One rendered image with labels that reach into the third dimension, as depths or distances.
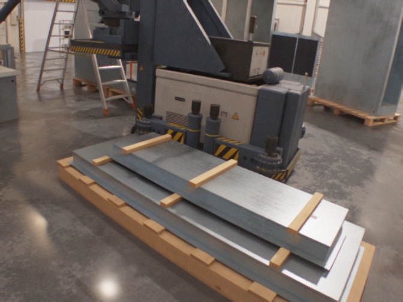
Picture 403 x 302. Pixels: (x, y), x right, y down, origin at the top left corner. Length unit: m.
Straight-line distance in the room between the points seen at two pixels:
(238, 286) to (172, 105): 1.87
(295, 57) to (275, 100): 5.65
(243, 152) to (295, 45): 5.89
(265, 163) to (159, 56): 1.48
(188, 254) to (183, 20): 2.03
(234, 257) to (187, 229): 0.32
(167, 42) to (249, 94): 0.97
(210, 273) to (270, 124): 1.36
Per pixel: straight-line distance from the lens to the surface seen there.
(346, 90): 6.51
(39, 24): 14.96
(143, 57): 3.09
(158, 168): 1.92
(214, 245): 1.60
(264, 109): 2.43
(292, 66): 8.01
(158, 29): 2.98
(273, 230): 1.57
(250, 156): 2.36
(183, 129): 2.59
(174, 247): 1.67
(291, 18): 12.40
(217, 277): 1.56
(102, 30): 3.46
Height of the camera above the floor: 1.24
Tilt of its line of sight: 22 degrees down
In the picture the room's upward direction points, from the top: 6 degrees clockwise
